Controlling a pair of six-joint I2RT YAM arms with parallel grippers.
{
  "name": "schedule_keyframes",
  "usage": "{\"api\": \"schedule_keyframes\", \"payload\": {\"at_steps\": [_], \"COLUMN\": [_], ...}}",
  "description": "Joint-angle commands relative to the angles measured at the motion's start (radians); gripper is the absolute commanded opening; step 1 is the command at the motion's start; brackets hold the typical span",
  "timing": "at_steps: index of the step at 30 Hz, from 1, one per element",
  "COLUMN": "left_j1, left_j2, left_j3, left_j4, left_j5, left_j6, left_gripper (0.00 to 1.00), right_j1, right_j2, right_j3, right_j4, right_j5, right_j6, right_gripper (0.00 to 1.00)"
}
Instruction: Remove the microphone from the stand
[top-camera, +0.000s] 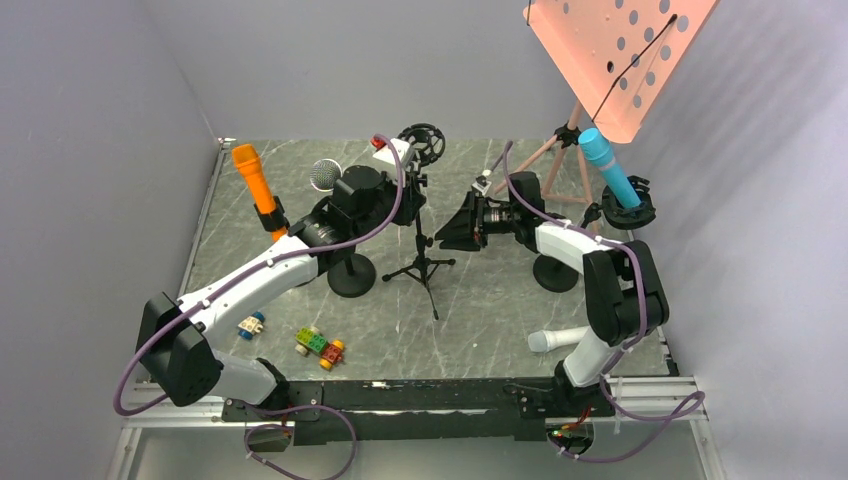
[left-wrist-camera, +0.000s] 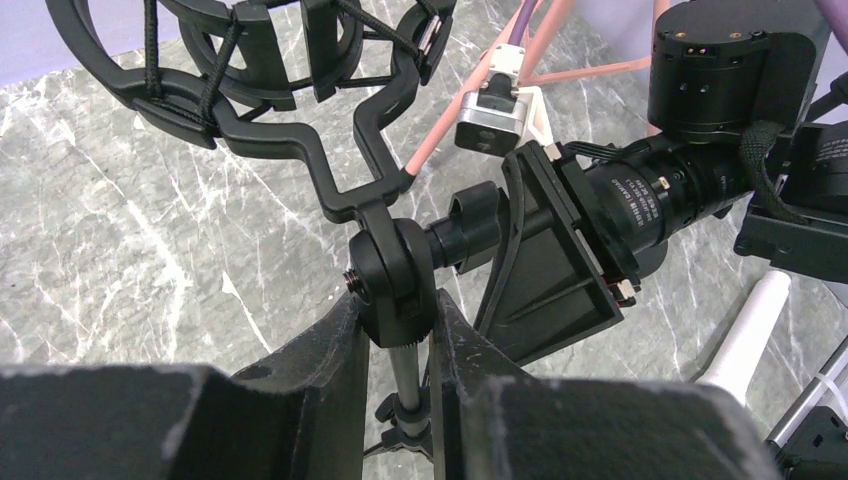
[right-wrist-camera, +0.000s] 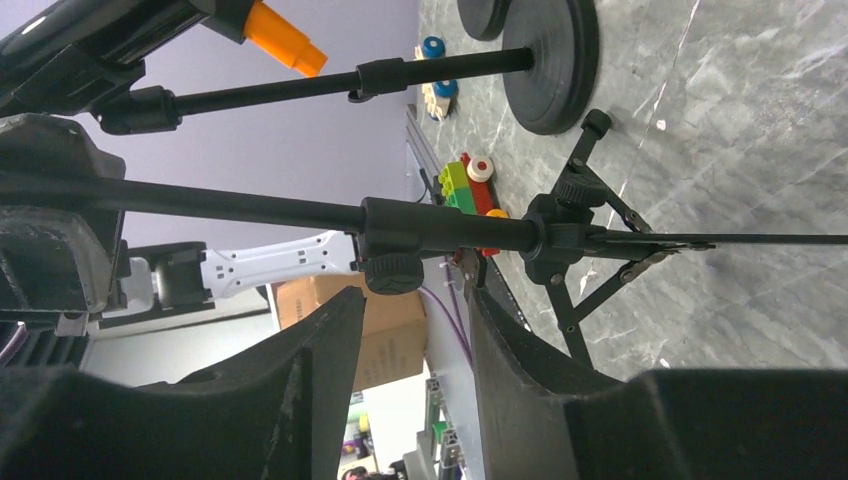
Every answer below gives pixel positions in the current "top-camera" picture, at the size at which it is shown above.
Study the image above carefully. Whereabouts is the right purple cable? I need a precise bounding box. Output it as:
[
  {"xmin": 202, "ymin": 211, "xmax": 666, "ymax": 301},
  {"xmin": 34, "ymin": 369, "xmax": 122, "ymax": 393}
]
[{"xmin": 500, "ymin": 140, "xmax": 708, "ymax": 465}]

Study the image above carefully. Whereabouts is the colourful toy block car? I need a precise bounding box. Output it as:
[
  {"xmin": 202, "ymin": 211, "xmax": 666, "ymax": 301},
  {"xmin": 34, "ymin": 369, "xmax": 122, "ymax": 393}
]
[{"xmin": 295, "ymin": 327, "xmax": 345, "ymax": 371}]

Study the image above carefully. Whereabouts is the silver mesh black microphone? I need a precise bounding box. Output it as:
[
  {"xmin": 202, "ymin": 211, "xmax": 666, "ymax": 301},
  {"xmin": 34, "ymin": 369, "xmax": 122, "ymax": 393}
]
[{"xmin": 309, "ymin": 158, "xmax": 343, "ymax": 192}]

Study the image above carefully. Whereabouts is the purple cable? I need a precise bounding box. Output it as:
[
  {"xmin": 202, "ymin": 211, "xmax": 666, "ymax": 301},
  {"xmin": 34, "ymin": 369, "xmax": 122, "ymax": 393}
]
[
  {"xmin": 500, "ymin": 140, "xmax": 708, "ymax": 465},
  {"xmin": 112, "ymin": 133, "xmax": 407, "ymax": 480}
]

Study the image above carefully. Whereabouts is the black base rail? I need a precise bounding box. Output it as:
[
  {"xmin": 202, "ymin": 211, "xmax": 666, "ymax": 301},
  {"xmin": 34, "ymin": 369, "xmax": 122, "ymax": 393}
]
[{"xmin": 222, "ymin": 377, "xmax": 611, "ymax": 446}]

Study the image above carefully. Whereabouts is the tripod shock mount stand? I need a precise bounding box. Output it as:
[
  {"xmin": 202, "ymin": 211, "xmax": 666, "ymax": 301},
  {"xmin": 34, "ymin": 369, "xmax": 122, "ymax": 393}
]
[{"xmin": 381, "ymin": 123, "xmax": 456, "ymax": 320}]

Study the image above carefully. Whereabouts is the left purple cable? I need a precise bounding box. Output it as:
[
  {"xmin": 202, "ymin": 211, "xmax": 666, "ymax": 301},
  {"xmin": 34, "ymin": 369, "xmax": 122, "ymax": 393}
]
[{"xmin": 112, "ymin": 133, "xmax": 407, "ymax": 480}]

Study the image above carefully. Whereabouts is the pink music stand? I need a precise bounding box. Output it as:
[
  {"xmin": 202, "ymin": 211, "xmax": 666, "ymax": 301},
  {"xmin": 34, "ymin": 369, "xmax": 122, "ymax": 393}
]
[{"xmin": 467, "ymin": 0, "xmax": 721, "ymax": 219}]

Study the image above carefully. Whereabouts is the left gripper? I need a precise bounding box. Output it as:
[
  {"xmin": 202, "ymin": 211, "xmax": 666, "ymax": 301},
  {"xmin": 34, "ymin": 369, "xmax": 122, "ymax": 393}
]
[{"xmin": 354, "ymin": 169, "xmax": 426, "ymax": 240}]

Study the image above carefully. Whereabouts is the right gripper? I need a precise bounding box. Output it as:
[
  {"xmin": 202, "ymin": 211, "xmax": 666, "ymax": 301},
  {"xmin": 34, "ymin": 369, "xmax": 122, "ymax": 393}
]
[{"xmin": 434, "ymin": 192, "xmax": 519, "ymax": 253}]

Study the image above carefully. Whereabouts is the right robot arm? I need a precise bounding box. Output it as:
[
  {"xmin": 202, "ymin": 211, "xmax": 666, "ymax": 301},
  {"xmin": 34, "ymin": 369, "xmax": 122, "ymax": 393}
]
[{"xmin": 435, "ymin": 171, "xmax": 670, "ymax": 416}]

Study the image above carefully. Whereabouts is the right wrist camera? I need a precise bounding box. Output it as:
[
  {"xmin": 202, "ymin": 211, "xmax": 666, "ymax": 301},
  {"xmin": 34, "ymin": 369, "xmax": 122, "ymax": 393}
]
[{"xmin": 471, "ymin": 169, "xmax": 492, "ymax": 197}]

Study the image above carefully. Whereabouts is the white condenser microphone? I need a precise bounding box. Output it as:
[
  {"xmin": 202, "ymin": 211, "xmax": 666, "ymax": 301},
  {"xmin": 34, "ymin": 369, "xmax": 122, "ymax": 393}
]
[{"xmin": 527, "ymin": 326, "xmax": 590, "ymax": 353}]

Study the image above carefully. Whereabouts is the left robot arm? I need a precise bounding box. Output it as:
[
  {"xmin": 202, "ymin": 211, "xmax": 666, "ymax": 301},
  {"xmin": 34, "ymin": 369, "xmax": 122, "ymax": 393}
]
[{"xmin": 137, "ymin": 159, "xmax": 426, "ymax": 420}]

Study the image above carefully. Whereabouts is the white blue toy block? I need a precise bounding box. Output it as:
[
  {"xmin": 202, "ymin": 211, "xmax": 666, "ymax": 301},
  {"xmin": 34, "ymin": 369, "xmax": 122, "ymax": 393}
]
[{"xmin": 237, "ymin": 312, "xmax": 265, "ymax": 341}]

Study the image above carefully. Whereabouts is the black round base stand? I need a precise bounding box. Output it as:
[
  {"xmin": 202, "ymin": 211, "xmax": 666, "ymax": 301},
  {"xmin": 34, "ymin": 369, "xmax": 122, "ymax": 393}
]
[{"xmin": 326, "ymin": 253, "xmax": 377, "ymax": 298}]

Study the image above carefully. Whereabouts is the orange microphone round stand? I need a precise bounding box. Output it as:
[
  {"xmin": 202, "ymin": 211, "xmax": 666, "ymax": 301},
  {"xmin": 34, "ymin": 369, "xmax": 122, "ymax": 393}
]
[{"xmin": 254, "ymin": 195, "xmax": 290, "ymax": 234}]

